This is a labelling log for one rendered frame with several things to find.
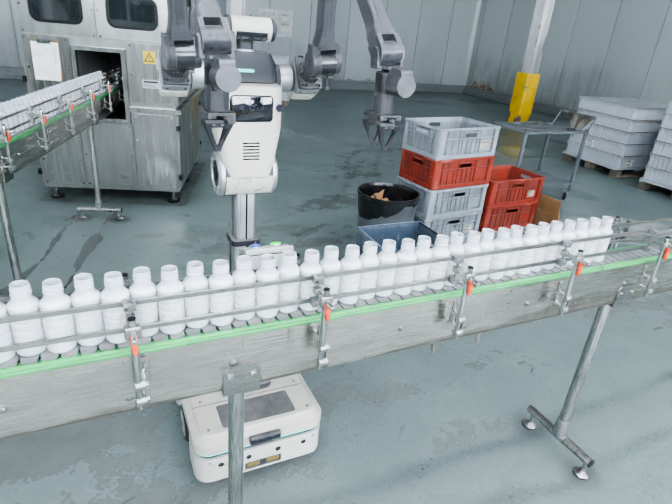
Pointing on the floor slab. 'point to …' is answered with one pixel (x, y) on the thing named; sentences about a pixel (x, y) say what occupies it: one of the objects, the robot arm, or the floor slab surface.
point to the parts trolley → (546, 146)
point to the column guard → (523, 97)
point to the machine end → (103, 43)
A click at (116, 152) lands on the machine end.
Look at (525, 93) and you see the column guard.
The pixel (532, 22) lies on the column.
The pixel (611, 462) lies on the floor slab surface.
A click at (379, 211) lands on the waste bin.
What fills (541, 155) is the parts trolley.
